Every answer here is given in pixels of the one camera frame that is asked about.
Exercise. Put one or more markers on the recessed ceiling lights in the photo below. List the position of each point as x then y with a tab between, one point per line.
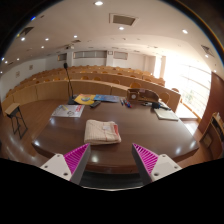
121	28

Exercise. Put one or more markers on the blue marker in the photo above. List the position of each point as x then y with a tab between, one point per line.
128	105
121	101

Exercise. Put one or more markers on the white printed poster sheet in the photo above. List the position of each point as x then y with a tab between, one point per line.
68	111

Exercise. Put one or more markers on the large bright window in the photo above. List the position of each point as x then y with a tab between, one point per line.
190	83

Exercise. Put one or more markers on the white notepad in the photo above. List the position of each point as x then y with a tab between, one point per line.
166	114

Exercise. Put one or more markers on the wooden desk organizer box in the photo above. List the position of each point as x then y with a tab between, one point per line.
143	95

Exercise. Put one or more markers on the wooden shelf unit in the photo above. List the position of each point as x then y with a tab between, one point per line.
213	133

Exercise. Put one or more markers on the black handheld microphone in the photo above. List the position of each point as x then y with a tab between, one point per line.
156	105

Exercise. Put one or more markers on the red marker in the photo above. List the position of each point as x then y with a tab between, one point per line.
125	102

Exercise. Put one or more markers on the black remote control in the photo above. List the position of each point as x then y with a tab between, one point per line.
95	104

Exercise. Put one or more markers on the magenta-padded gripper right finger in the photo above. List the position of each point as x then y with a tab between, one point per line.
162	166

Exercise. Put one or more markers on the blue booklet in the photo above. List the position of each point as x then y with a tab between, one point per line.
106	98

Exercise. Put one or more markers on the small black-legged side table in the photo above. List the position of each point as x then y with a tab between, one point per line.
11	109

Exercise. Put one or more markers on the black gooseneck desk microphone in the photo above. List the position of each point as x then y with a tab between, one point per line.
72	101

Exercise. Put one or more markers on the beige waffle-weave towel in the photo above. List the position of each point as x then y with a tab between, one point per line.
100	131

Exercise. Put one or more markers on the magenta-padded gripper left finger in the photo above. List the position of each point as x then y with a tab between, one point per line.
57	166

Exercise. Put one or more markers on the rows of wooden lecture seats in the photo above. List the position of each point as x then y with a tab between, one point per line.
50	90

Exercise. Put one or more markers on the square ceiling air vent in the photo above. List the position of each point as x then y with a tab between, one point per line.
123	20
25	32

